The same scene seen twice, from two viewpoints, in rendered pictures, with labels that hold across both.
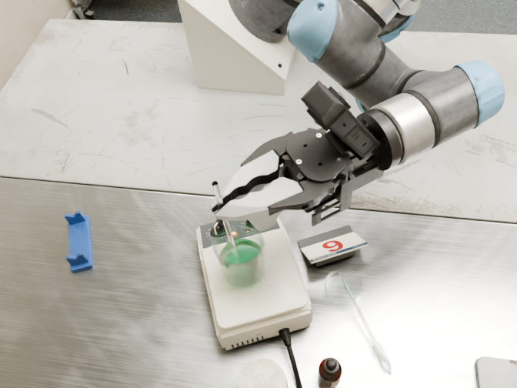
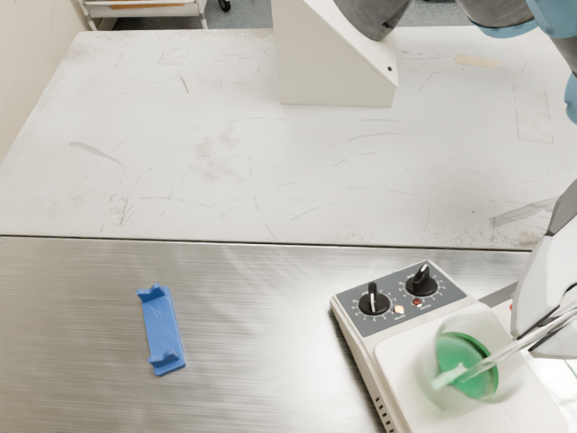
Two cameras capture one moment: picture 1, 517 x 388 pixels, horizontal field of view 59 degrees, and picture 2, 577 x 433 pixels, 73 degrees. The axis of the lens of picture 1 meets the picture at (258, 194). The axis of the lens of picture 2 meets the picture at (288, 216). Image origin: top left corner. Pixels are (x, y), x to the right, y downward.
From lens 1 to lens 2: 35 cm
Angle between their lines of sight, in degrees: 4
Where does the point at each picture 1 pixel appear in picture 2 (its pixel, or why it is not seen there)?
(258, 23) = (367, 13)
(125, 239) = (225, 317)
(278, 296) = (519, 421)
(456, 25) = not seen: hidden behind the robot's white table
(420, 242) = not seen: outside the picture
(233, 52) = (336, 53)
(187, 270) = (324, 360)
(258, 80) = (362, 89)
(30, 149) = (73, 196)
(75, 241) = (155, 327)
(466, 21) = not seen: hidden behind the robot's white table
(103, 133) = (169, 168)
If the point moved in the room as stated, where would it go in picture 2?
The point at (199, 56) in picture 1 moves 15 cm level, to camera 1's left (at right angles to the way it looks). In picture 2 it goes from (288, 61) to (188, 78)
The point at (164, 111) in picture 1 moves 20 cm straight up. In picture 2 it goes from (243, 135) to (217, 12)
